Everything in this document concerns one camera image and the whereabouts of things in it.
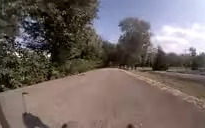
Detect brown dirt path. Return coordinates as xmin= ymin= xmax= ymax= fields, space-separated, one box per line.
xmin=0 ymin=67 xmax=205 ymax=128

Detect tall green tree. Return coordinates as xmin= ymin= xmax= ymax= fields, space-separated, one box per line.
xmin=116 ymin=17 xmax=154 ymax=70

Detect dark conical tree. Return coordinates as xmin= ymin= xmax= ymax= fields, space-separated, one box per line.
xmin=152 ymin=45 xmax=169 ymax=72

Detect dense green trees and bushes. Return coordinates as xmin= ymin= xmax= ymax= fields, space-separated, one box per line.
xmin=0 ymin=0 xmax=106 ymax=94

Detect pale stone kerb strip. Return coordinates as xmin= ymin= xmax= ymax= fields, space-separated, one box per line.
xmin=119 ymin=68 xmax=205 ymax=113

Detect dry grass verge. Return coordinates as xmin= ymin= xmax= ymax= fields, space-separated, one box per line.
xmin=133 ymin=69 xmax=205 ymax=101

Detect distant row of trees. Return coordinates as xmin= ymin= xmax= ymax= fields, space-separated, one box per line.
xmin=166 ymin=44 xmax=205 ymax=70

